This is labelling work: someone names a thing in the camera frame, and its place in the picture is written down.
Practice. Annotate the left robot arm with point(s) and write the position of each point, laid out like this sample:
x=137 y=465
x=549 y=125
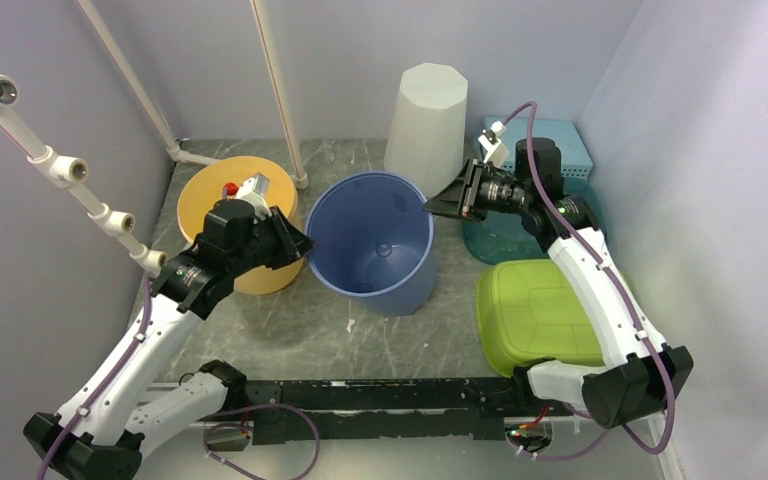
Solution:
x=102 y=432

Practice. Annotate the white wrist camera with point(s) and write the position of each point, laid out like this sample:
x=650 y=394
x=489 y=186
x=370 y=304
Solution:
x=495 y=151
x=253 y=190

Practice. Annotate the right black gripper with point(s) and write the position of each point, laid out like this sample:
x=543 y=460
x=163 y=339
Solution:
x=459 y=197

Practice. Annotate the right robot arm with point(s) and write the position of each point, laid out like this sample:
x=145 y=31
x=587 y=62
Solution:
x=640 y=374

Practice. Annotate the beige bucket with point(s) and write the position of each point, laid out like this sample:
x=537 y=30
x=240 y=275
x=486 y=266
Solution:
x=204 y=190

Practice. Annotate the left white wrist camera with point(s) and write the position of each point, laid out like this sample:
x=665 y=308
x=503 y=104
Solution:
x=253 y=190

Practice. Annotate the light blue perforated basket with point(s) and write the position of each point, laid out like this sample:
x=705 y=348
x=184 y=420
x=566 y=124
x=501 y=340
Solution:
x=575 y=160

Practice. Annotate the translucent white bucket liner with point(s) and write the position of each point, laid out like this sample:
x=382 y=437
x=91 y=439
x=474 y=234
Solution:
x=427 y=134

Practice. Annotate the blue bucket rim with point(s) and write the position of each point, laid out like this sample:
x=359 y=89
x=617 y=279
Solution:
x=374 y=242

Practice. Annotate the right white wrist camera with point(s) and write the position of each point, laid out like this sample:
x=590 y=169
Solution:
x=495 y=151

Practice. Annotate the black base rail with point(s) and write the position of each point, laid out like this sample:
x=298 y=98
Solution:
x=480 y=408

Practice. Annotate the lime green tub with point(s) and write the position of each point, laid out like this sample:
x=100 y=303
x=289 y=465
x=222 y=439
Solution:
x=527 y=310

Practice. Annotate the teal transparent tub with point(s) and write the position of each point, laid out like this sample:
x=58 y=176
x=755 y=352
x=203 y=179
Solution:
x=500 y=237

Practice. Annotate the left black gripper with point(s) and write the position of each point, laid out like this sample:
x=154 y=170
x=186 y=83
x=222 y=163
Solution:
x=293 y=244

